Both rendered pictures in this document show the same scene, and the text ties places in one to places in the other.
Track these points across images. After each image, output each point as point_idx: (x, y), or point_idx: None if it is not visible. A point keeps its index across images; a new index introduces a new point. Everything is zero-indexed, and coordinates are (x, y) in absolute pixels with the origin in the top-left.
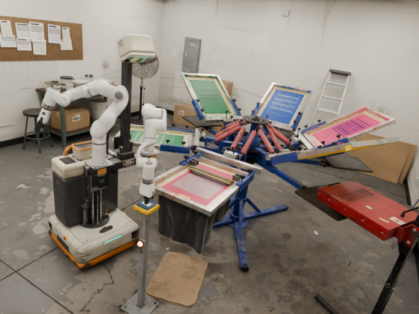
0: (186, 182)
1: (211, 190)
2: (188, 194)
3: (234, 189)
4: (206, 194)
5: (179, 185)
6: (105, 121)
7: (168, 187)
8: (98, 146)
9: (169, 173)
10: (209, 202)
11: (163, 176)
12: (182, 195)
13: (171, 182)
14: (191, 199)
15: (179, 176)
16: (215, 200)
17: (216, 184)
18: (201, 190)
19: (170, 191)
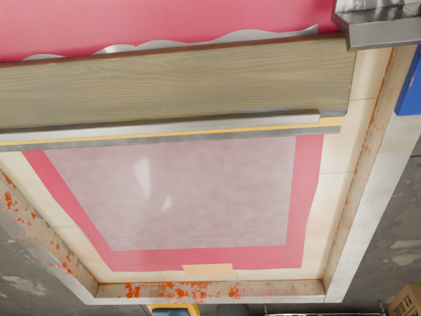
0: (129, 215)
1: (257, 196)
2: (209, 256)
3: (393, 162)
4: (262, 227)
5: (133, 239)
6: None
7: (124, 262)
8: None
9: (38, 242)
10: (300, 253)
11: (55, 262)
12: (200, 268)
13: (99, 243)
14: (239, 267)
15: (51, 194)
16: (316, 237)
17: (244, 138)
18: (223, 217)
19: (154, 271)
